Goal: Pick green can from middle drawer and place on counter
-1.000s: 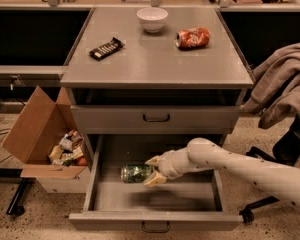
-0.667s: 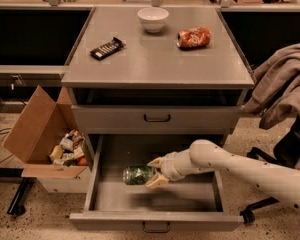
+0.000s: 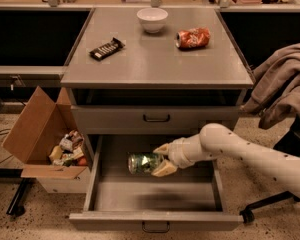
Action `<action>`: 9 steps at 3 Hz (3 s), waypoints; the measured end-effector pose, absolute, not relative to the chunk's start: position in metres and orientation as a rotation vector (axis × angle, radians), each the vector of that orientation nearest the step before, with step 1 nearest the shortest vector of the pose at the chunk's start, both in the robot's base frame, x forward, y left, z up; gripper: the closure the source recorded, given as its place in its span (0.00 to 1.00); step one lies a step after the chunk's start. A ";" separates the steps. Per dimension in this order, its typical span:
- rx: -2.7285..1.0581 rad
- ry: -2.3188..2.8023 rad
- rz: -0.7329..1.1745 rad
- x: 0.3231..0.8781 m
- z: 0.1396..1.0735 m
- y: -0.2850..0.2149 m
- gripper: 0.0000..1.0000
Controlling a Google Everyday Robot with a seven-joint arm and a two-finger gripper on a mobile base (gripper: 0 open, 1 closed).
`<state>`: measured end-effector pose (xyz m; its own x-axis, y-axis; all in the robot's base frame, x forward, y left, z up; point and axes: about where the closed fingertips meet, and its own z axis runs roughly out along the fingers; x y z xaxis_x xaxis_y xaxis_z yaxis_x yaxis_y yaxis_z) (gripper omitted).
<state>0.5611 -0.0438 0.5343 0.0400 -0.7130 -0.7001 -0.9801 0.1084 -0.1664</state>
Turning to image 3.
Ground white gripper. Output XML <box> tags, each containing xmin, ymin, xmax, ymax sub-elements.
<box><xmin>151</xmin><ymin>135</ymin><xmax>204</xmax><ymax>177</ymax></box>

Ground green crushed soda can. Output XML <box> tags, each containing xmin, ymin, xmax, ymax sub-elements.
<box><xmin>128</xmin><ymin>152</ymin><xmax>163</xmax><ymax>174</ymax></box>

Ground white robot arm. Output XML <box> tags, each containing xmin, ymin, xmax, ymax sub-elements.
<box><xmin>152</xmin><ymin>123</ymin><xmax>300</xmax><ymax>198</ymax></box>

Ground open grey middle drawer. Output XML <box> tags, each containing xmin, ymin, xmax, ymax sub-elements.
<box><xmin>70</xmin><ymin>135</ymin><xmax>243</xmax><ymax>233</ymax></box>

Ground grey drawer cabinet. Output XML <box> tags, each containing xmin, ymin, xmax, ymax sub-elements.
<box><xmin>61</xmin><ymin>6</ymin><xmax>253</xmax><ymax>155</ymax></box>

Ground closed grey upper drawer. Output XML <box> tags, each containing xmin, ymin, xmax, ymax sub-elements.
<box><xmin>71</xmin><ymin>106</ymin><xmax>239</xmax><ymax>135</ymax></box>

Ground orange crushed soda can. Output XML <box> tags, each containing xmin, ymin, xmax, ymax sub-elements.
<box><xmin>175</xmin><ymin>28</ymin><xmax>210</xmax><ymax>49</ymax></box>

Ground snack packets in box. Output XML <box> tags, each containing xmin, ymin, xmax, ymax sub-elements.
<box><xmin>49</xmin><ymin>130</ymin><xmax>87</xmax><ymax>167</ymax></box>

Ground black snack bar wrapper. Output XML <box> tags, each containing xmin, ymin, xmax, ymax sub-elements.
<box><xmin>89</xmin><ymin>38</ymin><xmax>125</xmax><ymax>61</ymax></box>

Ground brown cardboard box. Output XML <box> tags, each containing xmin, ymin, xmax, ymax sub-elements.
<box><xmin>2</xmin><ymin>87</ymin><xmax>90</xmax><ymax>193</ymax></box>

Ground black office chair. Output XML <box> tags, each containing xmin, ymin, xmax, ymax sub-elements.
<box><xmin>240</xmin><ymin>117</ymin><xmax>300</xmax><ymax>224</ymax></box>

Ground white ceramic bowl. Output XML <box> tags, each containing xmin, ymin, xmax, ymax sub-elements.
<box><xmin>137</xmin><ymin>8</ymin><xmax>168</xmax><ymax>33</ymax></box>

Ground black table leg base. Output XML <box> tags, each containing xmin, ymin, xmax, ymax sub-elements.
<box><xmin>0</xmin><ymin>168</ymin><xmax>34</xmax><ymax>217</ymax></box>

